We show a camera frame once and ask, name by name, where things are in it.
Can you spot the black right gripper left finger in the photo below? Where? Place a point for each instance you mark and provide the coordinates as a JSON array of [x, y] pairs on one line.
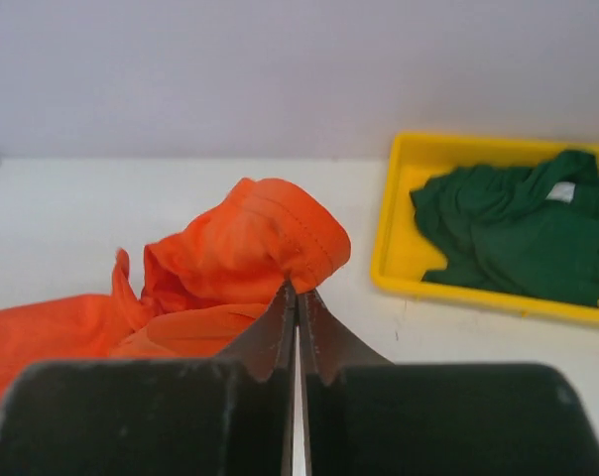
[[230, 414]]

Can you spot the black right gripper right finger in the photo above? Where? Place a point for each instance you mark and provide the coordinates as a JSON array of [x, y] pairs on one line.
[[364, 415]]

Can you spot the orange t shirt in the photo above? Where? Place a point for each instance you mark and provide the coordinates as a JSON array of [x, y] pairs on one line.
[[203, 286]]

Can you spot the yellow plastic bin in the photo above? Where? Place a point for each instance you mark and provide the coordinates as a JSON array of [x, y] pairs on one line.
[[401, 255]]

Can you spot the green t shirt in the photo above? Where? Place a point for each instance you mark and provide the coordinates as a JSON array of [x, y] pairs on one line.
[[526, 231]]

